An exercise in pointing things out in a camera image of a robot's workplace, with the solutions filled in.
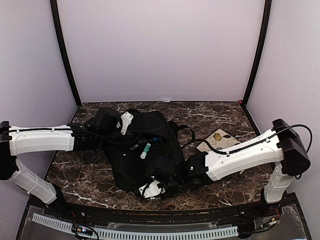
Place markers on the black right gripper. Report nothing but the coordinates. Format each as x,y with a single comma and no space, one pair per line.
166,196

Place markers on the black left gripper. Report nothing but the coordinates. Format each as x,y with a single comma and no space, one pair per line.
124,144

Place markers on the white glue stick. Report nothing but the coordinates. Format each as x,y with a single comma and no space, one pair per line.
145,151

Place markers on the black student backpack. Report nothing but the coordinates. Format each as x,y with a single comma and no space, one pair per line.
150,152

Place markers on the blue capped black marker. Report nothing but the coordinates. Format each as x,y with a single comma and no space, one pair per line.
145,141

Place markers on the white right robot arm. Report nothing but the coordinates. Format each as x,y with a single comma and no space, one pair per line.
280,145

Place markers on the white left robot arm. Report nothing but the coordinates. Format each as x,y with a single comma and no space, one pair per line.
72,137

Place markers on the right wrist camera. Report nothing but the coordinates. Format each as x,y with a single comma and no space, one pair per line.
152,191

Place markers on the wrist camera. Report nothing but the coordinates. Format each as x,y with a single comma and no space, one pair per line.
152,191
126,118

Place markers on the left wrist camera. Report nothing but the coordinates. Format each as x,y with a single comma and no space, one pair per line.
126,118

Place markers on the grey slotted cable duct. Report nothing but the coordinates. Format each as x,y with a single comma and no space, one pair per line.
118,231

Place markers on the black left frame post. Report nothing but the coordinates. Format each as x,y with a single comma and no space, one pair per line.
63,51

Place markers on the black frame post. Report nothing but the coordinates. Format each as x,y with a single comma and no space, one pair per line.
63,51
258,53

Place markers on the black right frame post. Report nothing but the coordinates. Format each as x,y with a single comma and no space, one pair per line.
258,53

